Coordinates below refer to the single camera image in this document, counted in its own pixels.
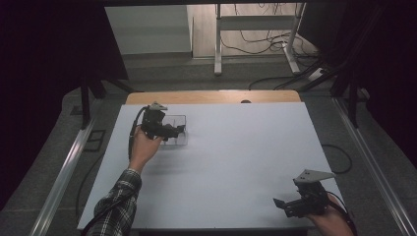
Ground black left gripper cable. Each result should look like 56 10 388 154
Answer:
80 105 149 236

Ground black curtain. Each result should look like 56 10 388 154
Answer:
297 0 417 166
0 0 130 210

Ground wooden table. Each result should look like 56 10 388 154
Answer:
125 89 302 106

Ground black looped cable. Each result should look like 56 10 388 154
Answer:
321 144 354 175

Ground white board sheet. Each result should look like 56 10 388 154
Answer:
77 102 345 230

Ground black metal stand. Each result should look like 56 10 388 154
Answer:
297 55 363 130
79 73 136 131

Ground tangled black cables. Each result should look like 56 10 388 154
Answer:
218 3 320 58

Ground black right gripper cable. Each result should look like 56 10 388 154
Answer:
327 192 359 236

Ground black floor cable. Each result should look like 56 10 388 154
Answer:
247 75 298 91

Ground white metal desk frame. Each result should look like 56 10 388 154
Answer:
213 3 307 77

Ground clear acrylic organizer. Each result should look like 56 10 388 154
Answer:
159 114 190 148

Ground person's left hand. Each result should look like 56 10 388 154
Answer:
128 125 164 174

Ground black rectangular floor frame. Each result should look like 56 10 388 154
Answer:
83 129 107 153

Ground white cabinet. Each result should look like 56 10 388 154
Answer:
104 4 195 56

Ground person's right hand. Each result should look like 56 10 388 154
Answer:
305 194 356 236

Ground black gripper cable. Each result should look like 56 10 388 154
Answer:
327 192 359 236
80 105 149 236

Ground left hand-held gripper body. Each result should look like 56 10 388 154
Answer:
141 100 172 141

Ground white power strip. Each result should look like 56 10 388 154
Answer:
307 67 327 82

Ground aluminium rail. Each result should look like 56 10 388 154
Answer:
331 97 417 236
29 118 96 236

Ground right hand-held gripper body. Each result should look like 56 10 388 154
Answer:
283 168 336 219

